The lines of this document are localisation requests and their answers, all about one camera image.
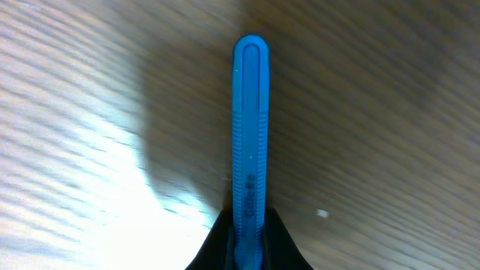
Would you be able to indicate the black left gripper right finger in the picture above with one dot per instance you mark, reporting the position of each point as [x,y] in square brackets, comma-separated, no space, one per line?
[279,250]

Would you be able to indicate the blue disposable razor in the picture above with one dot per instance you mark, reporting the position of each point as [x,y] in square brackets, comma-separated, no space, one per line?
[250,127]

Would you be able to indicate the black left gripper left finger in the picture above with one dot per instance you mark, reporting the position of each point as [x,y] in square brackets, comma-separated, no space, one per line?
[216,252]

